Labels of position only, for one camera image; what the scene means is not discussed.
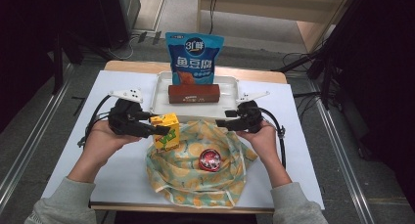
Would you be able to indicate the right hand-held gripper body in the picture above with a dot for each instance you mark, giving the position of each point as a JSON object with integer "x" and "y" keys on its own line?
{"x": 251, "y": 118}

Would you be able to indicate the lemon print cloth bag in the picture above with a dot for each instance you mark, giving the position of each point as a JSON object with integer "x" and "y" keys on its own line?
{"x": 182, "y": 181}

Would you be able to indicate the black metal stand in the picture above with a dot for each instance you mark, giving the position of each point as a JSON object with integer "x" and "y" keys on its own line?
{"x": 58, "y": 64}

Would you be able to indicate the black tripod stand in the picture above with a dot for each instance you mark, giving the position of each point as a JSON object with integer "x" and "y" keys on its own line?
{"x": 326, "y": 64}

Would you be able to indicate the person's left hand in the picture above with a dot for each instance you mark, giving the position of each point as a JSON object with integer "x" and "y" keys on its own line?
{"x": 94, "y": 149}

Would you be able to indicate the metal floor rail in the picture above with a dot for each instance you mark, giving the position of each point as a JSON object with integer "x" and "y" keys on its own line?
{"x": 342, "y": 155}
{"x": 32, "y": 139}

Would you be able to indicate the white plastic tray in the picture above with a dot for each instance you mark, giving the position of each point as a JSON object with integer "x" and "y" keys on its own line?
{"x": 160, "y": 100}

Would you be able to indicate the red round tin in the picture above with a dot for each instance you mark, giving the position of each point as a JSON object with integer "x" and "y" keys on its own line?
{"x": 210, "y": 160}

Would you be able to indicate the blue snack packet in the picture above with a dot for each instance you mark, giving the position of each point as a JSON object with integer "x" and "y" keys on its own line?
{"x": 194, "y": 57}

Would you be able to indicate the person's right hand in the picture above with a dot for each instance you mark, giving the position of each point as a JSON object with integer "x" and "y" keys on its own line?
{"x": 266, "y": 142}

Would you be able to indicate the brown carton box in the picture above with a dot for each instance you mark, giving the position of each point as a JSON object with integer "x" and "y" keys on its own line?
{"x": 194, "y": 93}

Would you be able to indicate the yellow drink carton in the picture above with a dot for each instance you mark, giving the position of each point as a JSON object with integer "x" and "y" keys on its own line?
{"x": 166, "y": 141}

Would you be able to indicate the wooden table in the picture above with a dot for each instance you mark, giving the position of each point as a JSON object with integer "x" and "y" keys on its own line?
{"x": 130, "y": 66}

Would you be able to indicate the person's dark trousers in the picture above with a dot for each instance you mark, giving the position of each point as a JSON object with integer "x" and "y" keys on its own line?
{"x": 182, "y": 219}

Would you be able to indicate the light wooden shelf unit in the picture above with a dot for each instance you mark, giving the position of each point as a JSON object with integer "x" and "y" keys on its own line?
{"x": 261, "y": 5}

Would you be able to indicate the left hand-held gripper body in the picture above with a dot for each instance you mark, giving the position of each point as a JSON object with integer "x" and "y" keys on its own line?
{"x": 124, "y": 119}

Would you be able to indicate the dark cabinet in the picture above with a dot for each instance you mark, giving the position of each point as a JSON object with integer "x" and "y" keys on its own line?
{"x": 114, "y": 15}

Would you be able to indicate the white table mat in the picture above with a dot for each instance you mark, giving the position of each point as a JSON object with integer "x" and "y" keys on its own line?
{"x": 114, "y": 83}

